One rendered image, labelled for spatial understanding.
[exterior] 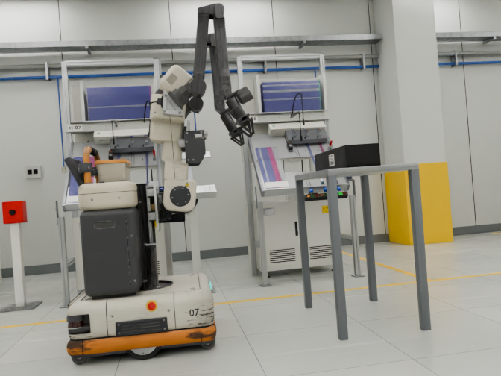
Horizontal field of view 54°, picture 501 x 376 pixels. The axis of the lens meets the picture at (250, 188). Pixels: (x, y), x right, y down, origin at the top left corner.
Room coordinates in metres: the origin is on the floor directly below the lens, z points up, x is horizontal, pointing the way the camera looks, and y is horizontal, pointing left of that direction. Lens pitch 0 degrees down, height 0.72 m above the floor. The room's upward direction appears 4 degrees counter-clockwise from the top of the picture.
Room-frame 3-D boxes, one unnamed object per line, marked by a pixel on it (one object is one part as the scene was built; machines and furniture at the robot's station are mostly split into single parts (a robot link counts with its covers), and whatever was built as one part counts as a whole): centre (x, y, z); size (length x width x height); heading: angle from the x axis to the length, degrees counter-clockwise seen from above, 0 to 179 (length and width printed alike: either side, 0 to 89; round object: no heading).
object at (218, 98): (2.78, 0.14, 1.40); 0.11 x 0.06 x 0.43; 8
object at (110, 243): (2.50, 0.66, 0.59); 0.55 x 0.34 x 0.83; 7
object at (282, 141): (4.21, -0.37, 0.65); 1.01 x 0.73 x 1.29; 9
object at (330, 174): (2.65, -0.54, 0.40); 0.70 x 0.45 x 0.80; 7
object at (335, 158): (2.65, -0.52, 0.86); 0.57 x 0.17 x 0.11; 8
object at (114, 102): (4.05, 1.02, 1.52); 0.51 x 0.13 x 0.27; 99
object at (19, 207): (3.59, 1.74, 0.39); 0.24 x 0.24 x 0.78; 9
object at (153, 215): (2.59, 0.42, 0.68); 0.28 x 0.27 x 0.25; 7
